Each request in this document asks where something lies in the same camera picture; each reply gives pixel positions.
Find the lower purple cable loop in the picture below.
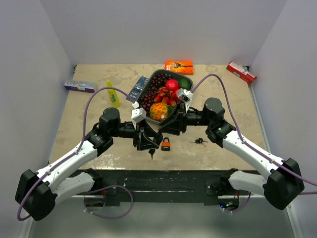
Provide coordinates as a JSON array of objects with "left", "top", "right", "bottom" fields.
[{"left": 84, "top": 185, "right": 134, "bottom": 219}]

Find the orange razor box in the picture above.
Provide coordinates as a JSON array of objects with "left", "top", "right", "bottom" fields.
[{"left": 164, "top": 60, "right": 194, "bottom": 75}]

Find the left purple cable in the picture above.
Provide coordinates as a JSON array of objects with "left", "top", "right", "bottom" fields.
[{"left": 16, "top": 87, "right": 138, "bottom": 222}]

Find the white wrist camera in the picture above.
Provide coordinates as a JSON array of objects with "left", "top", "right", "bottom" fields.
[
  {"left": 131, "top": 101, "right": 147, "bottom": 129},
  {"left": 178, "top": 88, "right": 193, "bottom": 103}
]

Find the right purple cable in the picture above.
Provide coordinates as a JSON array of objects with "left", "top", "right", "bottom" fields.
[{"left": 192, "top": 73, "right": 317, "bottom": 195}]

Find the green avocado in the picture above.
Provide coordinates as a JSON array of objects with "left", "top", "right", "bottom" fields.
[{"left": 178, "top": 79, "right": 191, "bottom": 91}]

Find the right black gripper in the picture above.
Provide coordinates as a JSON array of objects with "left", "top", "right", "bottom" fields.
[{"left": 159, "top": 102, "right": 212, "bottom": 135}]

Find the dark red grape bunch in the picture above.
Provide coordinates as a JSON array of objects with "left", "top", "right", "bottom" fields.
[{"left": 139, "top": 73, "right": 172, "bottom": 113}]

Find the black base frame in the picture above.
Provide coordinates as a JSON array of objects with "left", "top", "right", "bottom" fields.
[{"left": 85, "top": 169, "right": 248, "bottom": 206}]

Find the grey fruit tray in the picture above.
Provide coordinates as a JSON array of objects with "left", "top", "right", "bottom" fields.
[{"left": 131, "top": 69, "right": 193, "bottom": 124}]

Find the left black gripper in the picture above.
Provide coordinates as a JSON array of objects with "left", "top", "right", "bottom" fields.
[{"left": 110, "top": 118, "right": 159, "bottom": 150}]

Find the blue blister pack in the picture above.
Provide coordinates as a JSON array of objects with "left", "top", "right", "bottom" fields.
[{"left": 126, "top": 76, "right": 149, "bottom": 102}]

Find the large black key bunch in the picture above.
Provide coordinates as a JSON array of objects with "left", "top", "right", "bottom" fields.
[{"left": 149, "top": 149, "right": 156, "bottom": 160}]

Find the red pomegranate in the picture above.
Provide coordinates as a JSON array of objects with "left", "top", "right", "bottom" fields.
[{"left": 165, "top": 79, "right": 179, "bottom": 91}]

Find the red apple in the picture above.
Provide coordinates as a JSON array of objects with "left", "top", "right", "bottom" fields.
[{"left": 174, "top": 89, "right": 181, "bottom": 102}]

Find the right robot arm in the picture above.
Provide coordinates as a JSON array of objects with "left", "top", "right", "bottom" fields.
[{"left": 159, "top": 98, "right": 305, "bottom": 210}]

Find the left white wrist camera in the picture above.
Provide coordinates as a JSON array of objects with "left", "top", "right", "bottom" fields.
[{"left": 131, "top": 101, "right": 147, "bottom": 129}]

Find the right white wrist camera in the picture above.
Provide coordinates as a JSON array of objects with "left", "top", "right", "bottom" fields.
[{"left": 178, "top": 88, "right": 193, "bottom": 103}]

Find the red white box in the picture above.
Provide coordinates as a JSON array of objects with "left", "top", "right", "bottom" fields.
[{"left": 226, "top": 61, "right": 257, "bottom": 84}]

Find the small black key bunch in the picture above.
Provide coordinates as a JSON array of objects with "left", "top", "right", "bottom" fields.
[{"left": 190, "top": 137, "right": 207, "bottom": 147}]

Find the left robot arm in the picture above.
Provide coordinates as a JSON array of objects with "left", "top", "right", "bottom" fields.
[{"left": 15, "top": 108, "right": 163, "bottom": 221}]

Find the red strawberry cluster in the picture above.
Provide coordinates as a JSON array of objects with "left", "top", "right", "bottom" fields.
[{"left": 153, "top": 87, "right": 177, "bottom": 107}]

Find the yellow glue bottle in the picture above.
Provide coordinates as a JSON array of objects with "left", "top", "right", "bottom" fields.
[{"left": 107, "top": 80, "right": 120, "bottom": 108}]

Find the orange black padlock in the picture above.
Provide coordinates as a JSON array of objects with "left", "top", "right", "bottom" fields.
[{"left": 161, "top": 137, "right": 171, "bottom": 151}]

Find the purple white toothpaste box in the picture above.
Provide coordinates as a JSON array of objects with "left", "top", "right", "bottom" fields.
[{"left": 64, "top": 80, "right": 98, "bottom": 93}]

